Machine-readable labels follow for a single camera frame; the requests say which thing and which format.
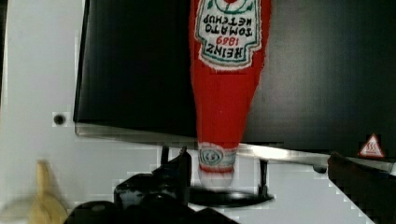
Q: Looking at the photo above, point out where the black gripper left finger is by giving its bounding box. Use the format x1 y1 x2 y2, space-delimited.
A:
64 147 239 224

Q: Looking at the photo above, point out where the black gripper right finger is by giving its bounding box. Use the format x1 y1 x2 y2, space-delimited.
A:
328 153 396 224

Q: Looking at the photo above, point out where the red ketchup bottle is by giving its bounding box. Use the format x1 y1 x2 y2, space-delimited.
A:
189 0 272 189

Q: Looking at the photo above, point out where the black toaster oven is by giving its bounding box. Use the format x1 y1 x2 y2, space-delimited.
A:
73 0 396 209

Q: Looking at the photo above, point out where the yellow crumpled wrapper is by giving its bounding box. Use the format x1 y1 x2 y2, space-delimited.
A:
0 159 69 224

